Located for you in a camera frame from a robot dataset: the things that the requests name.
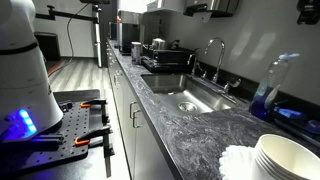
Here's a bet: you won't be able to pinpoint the white paper cup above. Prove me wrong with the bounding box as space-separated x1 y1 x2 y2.
254 133 320 180

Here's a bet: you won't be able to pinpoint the stainless steel sink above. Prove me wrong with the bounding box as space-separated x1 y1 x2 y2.
140 73 238 117

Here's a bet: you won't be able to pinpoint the black dish rack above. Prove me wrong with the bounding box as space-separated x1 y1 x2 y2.
141 43 198 74

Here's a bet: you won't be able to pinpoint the small chrome side tap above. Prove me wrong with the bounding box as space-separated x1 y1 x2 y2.
187 53 207 78

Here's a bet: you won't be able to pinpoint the stainless steel kettle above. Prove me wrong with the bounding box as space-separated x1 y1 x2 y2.
151 37 168 51

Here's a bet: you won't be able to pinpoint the grey base cabinets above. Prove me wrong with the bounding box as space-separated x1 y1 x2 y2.
105 39 176 180

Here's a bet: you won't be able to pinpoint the chrome gooseneck faucet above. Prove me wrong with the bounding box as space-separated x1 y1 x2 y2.
203 36 227 84

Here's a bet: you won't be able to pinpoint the black coffee machine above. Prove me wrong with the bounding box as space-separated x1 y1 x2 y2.
116 9 144 56

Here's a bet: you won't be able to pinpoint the black orange bar clamp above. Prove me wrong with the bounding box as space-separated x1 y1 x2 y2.
73 124 116 179
79 98 111 126

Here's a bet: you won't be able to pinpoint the stainless steel refrigerator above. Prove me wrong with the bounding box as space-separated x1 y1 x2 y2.
91 3 118 69

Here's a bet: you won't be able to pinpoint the black robot cart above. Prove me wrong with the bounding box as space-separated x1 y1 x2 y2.
0 89 131 180

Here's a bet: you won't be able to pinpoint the grey upper cabinet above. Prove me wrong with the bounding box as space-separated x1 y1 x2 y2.
145 0 186 14

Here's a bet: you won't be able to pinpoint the paper towel dispenser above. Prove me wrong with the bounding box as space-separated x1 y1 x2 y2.
183 0 240 24

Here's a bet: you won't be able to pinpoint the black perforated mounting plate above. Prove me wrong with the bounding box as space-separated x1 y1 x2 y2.
0 99 113 176

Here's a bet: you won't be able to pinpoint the white coffee filter stack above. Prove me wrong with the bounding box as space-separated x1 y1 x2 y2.
218 144 258 180

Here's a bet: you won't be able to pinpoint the clear dish soap bottle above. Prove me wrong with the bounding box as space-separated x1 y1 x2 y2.
249 52 300 121

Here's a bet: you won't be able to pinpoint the black trash bin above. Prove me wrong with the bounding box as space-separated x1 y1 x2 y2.
34 31 62 62

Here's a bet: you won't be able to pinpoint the stack of white paper cups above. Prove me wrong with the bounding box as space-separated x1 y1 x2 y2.
250 146 288 180

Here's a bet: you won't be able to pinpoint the blue sponge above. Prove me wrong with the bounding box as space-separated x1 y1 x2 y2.
273 105 308 124

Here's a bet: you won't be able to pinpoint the blue dish scrubber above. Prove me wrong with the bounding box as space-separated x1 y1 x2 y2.
306 119 320 135

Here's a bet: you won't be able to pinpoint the chrome faucet lever handle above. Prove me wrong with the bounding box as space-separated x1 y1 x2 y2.
223 78 242 94

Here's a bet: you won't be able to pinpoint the black camera cable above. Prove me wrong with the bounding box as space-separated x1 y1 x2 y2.
48 3 90 77

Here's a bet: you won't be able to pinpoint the black stereo camera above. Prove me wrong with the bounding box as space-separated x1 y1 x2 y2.
79 0 111 5

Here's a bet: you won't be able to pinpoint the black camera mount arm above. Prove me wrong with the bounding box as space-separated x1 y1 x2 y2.
35 4 100 24

